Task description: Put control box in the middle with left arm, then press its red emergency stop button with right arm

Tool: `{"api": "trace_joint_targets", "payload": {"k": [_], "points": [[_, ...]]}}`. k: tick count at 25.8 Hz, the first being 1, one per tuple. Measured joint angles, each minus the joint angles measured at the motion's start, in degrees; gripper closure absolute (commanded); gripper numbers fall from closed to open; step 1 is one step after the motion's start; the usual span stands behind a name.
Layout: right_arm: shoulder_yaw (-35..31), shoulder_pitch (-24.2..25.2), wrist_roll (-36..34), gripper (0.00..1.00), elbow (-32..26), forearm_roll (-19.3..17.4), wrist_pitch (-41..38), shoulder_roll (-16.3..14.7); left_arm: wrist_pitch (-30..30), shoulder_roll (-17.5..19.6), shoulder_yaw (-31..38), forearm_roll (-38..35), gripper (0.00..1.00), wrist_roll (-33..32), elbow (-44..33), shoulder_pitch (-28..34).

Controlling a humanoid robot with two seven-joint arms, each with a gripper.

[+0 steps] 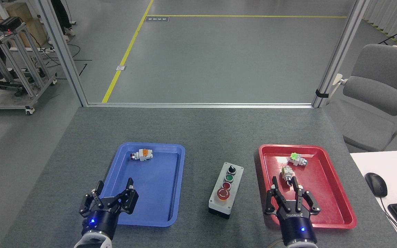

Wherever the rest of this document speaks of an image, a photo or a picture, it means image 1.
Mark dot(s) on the silver aluminium post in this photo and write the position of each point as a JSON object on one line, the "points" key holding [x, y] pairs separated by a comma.
{"points": [[62, 51], [339, 55]]}

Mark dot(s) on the aluminium frame cart on wheels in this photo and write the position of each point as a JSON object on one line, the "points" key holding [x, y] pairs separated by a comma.
{"points": [[22, 65]]}

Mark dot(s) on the white curtain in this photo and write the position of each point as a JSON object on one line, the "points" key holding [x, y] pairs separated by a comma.
{"points": [[391, 13]]}

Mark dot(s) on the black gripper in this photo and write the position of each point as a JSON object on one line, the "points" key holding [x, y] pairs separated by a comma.
{"points": [[101, 220], [296, 227]]}

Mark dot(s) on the grey control box with buttons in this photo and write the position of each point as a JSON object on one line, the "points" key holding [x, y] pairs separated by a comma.
{"points": [[226, 189]]}

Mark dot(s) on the silver horizontal frame rail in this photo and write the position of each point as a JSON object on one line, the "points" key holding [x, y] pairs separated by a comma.
{"points": [[198, 105]]}

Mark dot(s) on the black selector knob switch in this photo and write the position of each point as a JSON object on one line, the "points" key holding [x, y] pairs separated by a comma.
{"points": [[286, 174]]}

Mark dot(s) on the black clamp on post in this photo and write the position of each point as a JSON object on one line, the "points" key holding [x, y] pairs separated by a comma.
{"points": [[321, 93]]}

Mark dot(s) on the silver floor socket plate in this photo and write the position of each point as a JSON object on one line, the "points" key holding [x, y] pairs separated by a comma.
{"points": [[121, 68]]}

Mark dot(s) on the grey floor sign plate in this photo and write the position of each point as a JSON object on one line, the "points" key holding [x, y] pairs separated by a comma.
{"points": [[156, 19]]}

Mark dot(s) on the blue plastic tray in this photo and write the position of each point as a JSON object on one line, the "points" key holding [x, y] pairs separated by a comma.
{"points": [[150, 193]]}

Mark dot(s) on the brown cardboard box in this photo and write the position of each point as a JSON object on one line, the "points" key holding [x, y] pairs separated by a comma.
{"points": [[33, 29]]}

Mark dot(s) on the person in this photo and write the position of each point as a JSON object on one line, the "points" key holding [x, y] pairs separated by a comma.
{"points": [[60, 17]]}

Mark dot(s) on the black computer mouse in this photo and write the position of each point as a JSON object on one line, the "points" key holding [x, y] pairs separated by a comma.
{"points": [[376, 184]]}

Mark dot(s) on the red push button switch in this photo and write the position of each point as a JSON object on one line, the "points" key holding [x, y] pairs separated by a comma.
{"points": [[142, 155]]}

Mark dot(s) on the grey office chair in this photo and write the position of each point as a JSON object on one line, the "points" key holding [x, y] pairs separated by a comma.
{"points": [[374, 100]]}

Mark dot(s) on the red plastic tray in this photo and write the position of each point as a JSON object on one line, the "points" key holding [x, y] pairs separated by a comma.
{"points": [[329, 186]]}

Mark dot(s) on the green push button switch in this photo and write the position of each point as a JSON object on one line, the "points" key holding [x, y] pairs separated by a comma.
{"points": [[296, 159]]}

